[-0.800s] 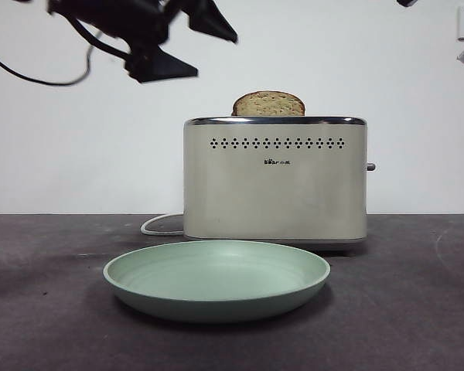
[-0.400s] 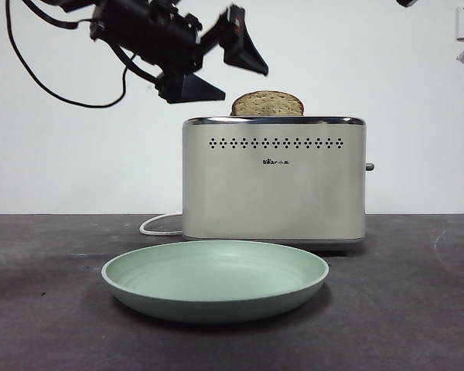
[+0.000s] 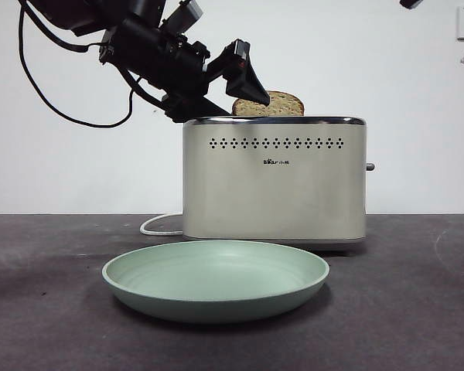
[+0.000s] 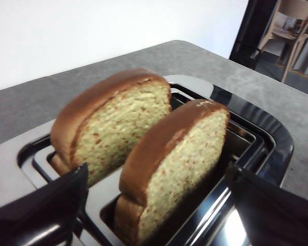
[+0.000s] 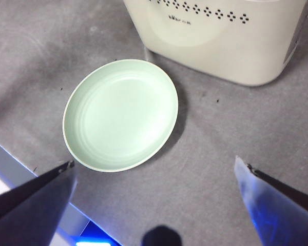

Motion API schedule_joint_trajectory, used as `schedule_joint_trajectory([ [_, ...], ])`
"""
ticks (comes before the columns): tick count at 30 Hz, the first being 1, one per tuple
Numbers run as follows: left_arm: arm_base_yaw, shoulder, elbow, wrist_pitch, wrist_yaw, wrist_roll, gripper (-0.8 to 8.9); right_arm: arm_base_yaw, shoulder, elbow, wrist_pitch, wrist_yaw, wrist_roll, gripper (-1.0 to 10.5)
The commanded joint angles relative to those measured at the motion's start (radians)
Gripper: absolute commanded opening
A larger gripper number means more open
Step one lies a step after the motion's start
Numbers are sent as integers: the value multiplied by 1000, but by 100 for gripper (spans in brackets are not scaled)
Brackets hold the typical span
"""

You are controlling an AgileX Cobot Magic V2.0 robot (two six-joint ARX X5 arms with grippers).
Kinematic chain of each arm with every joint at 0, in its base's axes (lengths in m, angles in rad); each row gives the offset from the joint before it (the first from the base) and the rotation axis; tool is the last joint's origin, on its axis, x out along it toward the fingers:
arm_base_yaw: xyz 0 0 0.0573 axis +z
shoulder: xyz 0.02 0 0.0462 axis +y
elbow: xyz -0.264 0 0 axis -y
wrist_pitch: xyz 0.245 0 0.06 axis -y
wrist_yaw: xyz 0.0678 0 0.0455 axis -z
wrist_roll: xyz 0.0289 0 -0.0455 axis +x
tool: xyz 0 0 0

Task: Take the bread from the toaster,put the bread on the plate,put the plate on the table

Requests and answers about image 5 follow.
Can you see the blue lit screen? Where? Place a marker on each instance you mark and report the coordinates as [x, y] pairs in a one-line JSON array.
[[97, 234]]

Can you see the cream toaster with chrome top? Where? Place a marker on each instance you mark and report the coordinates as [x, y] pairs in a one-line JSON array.
[[220, 51]]

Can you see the pale green round plate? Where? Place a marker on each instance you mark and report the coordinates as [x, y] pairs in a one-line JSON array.
[[120, 115]]

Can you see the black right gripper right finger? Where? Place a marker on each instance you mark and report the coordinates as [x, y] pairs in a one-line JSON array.
[[285, 212]]

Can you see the black round object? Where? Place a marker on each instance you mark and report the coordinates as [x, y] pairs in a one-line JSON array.
[[161, 237]]

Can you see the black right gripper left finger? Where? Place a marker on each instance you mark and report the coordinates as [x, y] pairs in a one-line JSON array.
[[33, 212]]

